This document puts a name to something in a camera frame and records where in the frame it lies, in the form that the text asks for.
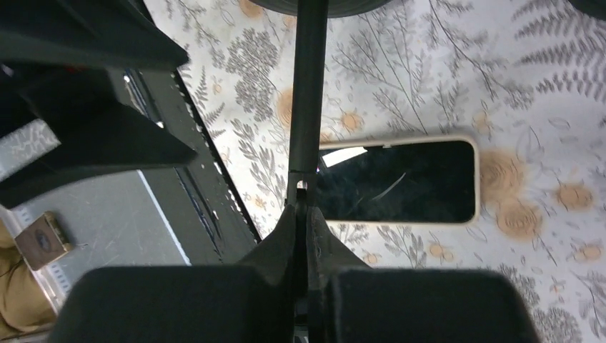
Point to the phone with beige case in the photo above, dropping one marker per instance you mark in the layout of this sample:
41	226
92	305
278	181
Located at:
419	180

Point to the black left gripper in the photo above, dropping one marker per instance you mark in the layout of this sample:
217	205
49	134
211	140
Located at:
98	136

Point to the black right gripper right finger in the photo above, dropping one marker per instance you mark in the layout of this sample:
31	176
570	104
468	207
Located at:
352	302

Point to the black phone stand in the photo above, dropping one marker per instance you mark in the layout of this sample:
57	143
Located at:
593	8
307	91

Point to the small brown box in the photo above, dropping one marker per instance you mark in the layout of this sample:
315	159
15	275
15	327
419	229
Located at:
43	242

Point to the floral patterned table mat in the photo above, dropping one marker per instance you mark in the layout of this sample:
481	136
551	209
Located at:
526	79

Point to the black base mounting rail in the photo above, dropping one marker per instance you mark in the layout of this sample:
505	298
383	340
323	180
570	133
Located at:
203	209

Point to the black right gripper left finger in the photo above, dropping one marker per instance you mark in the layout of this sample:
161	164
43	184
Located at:
250	301

